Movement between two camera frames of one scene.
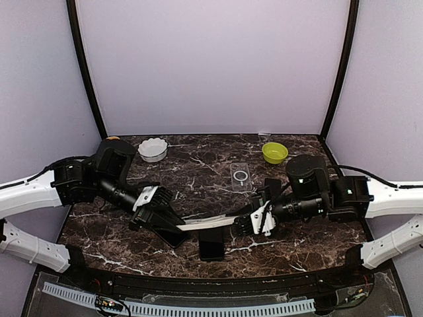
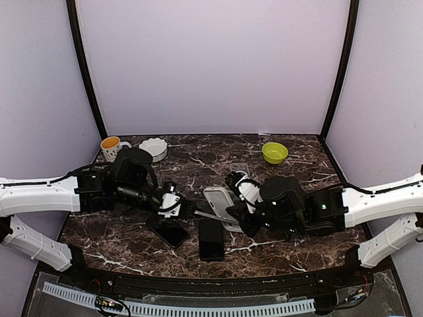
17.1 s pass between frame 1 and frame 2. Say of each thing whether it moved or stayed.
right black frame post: stayed
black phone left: stayed
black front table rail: stayed
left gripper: moved
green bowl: stayed
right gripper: moved
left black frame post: stayed
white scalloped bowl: stayed
